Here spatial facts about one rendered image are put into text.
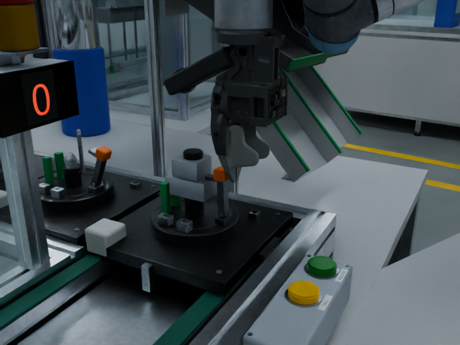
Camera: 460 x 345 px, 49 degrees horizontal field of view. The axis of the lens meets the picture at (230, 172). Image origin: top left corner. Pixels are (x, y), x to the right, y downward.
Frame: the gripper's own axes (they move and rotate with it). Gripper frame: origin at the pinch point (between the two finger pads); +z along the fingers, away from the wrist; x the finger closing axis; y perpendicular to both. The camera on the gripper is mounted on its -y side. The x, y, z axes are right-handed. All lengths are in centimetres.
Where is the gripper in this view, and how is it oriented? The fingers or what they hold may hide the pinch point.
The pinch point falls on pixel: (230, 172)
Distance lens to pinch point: 74.0
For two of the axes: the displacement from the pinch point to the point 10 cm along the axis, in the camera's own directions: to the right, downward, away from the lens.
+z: 0.0, 9.3, 3.6
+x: 4.7, -3.2, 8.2
